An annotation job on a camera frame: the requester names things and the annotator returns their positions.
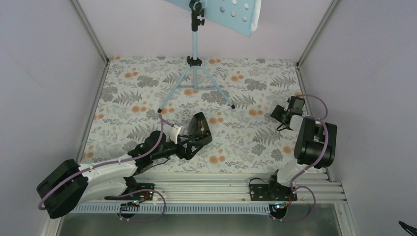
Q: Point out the floral patterned table mat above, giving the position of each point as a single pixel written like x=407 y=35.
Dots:
x=237 y=98

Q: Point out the black object at corner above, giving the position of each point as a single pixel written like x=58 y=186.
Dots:
x=408 y=228

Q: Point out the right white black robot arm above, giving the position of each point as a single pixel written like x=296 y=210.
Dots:
x=315 y=148

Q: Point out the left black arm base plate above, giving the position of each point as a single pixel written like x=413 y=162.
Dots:
x=141 y=192

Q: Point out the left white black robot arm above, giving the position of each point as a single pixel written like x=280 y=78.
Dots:
x=71 y=183

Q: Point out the white sheet music paper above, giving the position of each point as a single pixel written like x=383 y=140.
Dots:
x=255 y=15

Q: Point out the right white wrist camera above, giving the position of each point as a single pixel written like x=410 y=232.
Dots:
x=295 y=105

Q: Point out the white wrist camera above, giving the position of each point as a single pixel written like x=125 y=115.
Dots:
x=174 y=133
x=295 y=105

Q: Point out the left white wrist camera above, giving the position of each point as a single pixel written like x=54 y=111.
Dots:
x=174 y=133

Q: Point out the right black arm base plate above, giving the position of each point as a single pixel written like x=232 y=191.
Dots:
x=271 y=192

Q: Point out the light blue music stand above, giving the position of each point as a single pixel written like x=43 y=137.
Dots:
x=232 y=14

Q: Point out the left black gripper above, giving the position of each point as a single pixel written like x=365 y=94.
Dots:
x=187 y=155

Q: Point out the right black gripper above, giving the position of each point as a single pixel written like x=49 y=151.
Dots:
x=276 y=113

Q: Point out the black metronome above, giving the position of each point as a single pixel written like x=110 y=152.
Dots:
x=199 y=127

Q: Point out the aluminium mounting rail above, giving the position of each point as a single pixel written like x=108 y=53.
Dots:
x=216 y=194

